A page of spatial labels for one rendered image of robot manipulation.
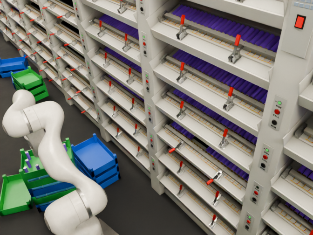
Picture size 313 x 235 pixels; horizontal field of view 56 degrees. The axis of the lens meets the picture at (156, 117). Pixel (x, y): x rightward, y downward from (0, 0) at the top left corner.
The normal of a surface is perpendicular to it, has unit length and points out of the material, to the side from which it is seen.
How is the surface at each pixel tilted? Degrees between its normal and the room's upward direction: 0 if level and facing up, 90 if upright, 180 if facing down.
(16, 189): 0
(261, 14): 112
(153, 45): 90
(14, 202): 0
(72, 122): 0
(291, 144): 23
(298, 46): 90
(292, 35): 90
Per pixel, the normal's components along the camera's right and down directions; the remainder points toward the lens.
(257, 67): -0.34, -0.57
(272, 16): -0.71, 0.68
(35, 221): -0.04, -0.79
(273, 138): -0.78, 0.41
